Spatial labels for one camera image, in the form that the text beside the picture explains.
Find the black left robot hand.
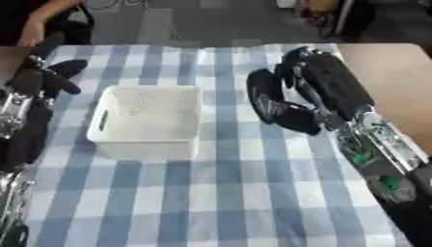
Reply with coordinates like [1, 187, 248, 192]
[3, 54, 90, 100]

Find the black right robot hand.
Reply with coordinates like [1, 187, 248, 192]
[244, 45, 377, 136]

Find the person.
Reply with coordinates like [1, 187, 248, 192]
[0, 0, 96, 48]

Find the white plastic basket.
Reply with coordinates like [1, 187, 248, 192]
[84, 84, 204, 161]

